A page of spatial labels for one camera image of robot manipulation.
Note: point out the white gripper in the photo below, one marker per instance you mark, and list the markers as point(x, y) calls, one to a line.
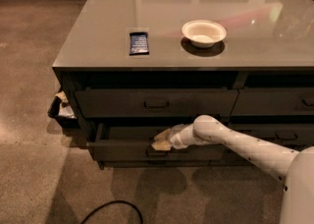
point(175, 137)

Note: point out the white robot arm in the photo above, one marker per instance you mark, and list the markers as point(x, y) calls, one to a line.
point(295, 169)

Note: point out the dark grey drawer cabinet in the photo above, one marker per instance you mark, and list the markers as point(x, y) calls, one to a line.
point(269, 44)

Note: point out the black bin with trash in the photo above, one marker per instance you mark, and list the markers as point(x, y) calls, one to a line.
point(61, 111)

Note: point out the white paper bowl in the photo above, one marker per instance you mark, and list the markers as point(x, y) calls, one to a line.
point(203, 34)

